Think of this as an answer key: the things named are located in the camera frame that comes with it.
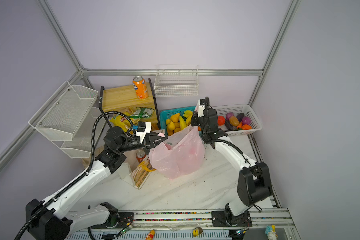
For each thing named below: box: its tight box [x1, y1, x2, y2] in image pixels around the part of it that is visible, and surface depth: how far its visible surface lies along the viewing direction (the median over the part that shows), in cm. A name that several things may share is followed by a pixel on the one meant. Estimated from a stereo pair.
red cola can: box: [136, 149, 147, 164], surface depth 88 cm
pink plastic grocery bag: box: [149, 125, 205, 180], surface depth 76 cm
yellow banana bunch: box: [179, 110, 193, 130], surface depth 113 cm
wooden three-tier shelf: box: [99, 78, 162, 130], surface depth 84 cm
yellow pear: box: [168, 121, 176, 131], surface depth 105 cm
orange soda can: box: [132, 75, 149, 100], surface depth 77 cm
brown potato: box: [229, 116, 240, 127], surface depth 110 cm
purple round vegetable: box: [241, 116, 251, 125], surface depth 110 cm
